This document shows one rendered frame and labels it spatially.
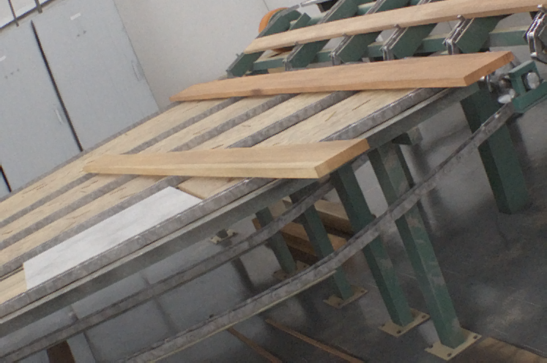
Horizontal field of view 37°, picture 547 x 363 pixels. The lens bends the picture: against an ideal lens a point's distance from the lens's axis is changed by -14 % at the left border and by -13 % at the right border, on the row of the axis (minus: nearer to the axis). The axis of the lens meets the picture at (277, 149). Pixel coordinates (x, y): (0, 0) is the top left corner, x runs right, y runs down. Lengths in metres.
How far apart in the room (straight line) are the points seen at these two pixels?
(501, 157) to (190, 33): 5.27
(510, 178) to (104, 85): 4.76
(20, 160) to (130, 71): 1.32
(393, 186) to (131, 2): 6.14
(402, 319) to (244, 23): 5.86
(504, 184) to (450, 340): 1.13
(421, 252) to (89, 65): 5.47
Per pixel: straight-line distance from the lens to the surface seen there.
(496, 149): 3.77
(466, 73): 2.41
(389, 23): 4.04
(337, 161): 2.12
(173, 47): 8.57
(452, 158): 2.65
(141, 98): 7.89
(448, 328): 2.83
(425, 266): 2.74
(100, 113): 7.84
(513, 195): 3.84
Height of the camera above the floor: 1.30
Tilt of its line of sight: 10 degrees down
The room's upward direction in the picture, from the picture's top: 25 degrees counter-clockwise
